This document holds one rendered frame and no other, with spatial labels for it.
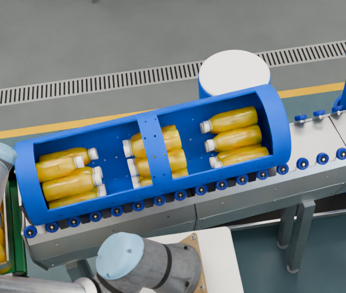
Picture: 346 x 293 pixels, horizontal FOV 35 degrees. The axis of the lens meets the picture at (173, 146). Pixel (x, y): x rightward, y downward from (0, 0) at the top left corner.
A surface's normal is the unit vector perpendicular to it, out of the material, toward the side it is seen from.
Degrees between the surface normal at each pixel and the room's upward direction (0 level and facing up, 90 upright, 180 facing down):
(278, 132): 49
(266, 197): 71
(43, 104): 0
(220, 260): 0
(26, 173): 25
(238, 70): 0
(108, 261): 37
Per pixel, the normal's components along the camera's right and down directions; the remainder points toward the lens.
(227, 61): -0.07, -0.61
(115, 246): -0.66, -0.44
